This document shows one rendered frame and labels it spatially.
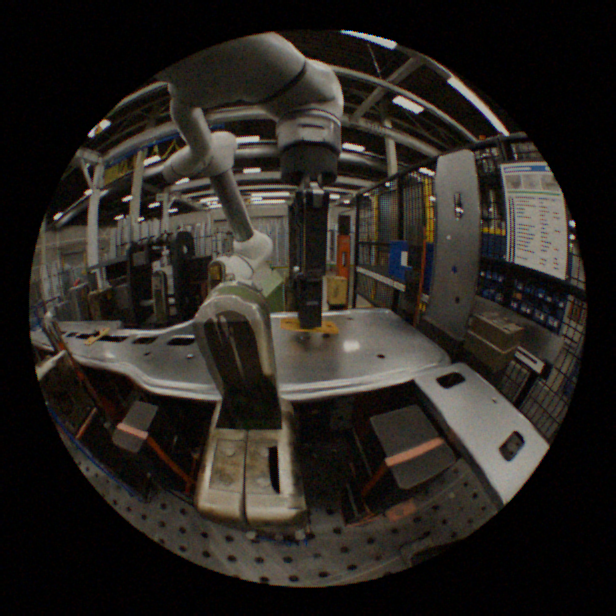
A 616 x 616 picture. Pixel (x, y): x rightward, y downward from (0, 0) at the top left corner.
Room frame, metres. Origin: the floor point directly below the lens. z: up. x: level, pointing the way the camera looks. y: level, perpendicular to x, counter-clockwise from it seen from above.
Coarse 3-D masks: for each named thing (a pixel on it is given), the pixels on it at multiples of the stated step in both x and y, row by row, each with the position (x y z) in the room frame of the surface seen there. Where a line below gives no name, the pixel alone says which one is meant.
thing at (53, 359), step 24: (48, 360) 0.03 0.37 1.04; (48, 384) 0.01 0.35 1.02; (72, 384) 0.06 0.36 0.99; (48, 408) -0.02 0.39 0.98; (72, 408) 0.03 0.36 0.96; (96, 408) 0.08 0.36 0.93; (72, 432) 0.00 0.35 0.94; (96, 432) 0.04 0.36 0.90; (96, 456) 0.00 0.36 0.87; (120, 456) 0.05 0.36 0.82; (120, 480) 0.00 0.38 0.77; (144, 480) 0.04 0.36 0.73
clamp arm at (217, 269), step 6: (210, 264) 0.39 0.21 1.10; (216, 264) 0.39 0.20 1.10; (222, 264) 0.39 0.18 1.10; (210, 270) 0.39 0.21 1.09; (216, 270) 0.38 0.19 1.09; (222, 270) 0.39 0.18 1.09; (210, 276) 0.38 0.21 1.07; (216, 276) 0.38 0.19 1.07; (222, 276) 0.39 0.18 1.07; (210, 282) 0.38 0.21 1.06; (216, 282) 0.38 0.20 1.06; (222, 282) 0.38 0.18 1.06; (210, 288) 0.38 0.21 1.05
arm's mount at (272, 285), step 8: (272, 272) 1.10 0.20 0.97; (264, 280) 1.09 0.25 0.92; (272, 280) 0.93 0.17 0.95; (280, 280) 0.81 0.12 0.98; (264, 288) 0.92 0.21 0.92; (272, 288) 0.80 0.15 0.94; (280, 288) 0.79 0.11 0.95; (272, 296) 0.78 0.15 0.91; (280, 296) 0.79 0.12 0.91; (272, 304) 0.78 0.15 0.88; (280, 304) 0.79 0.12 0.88; (272, 312) 0.78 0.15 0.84; (280, 312) 0.79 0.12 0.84
